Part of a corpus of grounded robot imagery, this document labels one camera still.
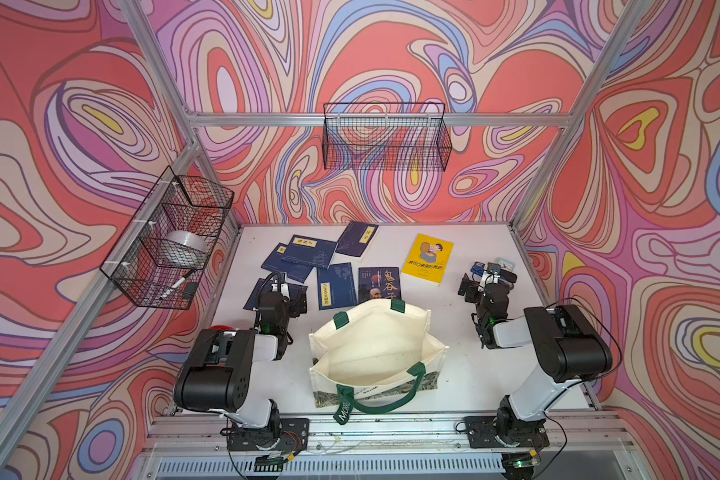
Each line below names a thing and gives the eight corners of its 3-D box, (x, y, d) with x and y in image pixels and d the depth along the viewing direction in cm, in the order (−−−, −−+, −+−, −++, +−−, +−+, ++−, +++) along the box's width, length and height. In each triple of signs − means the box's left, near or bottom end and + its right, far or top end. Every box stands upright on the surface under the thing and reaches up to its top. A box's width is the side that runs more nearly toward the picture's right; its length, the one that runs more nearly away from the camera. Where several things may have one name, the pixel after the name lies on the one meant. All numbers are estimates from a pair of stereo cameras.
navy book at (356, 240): (333, 254, 113) (333, 249, 111) (352, 223, 124) (352, 218, 122) (361, 263, 110) (361, 258, 108) (378, 230, 121) (378, 225, 119)
